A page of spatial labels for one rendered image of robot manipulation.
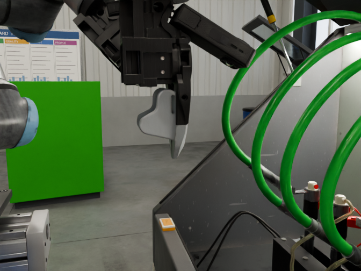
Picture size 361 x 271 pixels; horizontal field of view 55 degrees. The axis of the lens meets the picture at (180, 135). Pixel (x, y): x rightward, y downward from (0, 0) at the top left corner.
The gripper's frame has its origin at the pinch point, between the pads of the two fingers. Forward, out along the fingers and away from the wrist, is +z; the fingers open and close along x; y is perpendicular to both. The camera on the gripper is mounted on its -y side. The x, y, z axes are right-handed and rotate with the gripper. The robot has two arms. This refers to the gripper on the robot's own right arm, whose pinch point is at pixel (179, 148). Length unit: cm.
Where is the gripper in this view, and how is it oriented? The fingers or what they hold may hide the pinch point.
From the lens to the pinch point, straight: 46.0
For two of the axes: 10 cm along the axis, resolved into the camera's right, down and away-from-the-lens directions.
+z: 0.1, 9.8, 1.7
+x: 2.1, 1.7, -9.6
